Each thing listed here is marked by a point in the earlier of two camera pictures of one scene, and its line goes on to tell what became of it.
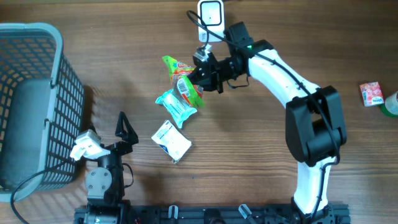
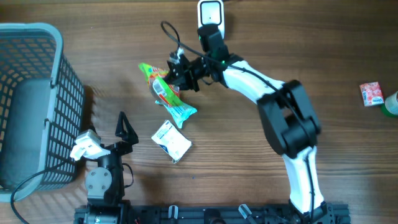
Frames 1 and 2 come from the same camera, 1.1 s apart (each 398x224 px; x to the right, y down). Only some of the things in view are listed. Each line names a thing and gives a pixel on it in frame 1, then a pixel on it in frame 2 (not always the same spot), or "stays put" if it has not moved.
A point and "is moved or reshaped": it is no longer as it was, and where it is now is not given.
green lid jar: x=390 y=105 stays put
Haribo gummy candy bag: x=183 y=84 is moved or reshaped
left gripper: x=129 y=137 stays put
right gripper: x=206 y=75 to x=183 y=74
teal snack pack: x=180 y=110 stays put
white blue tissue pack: x=172 y=141 stays put
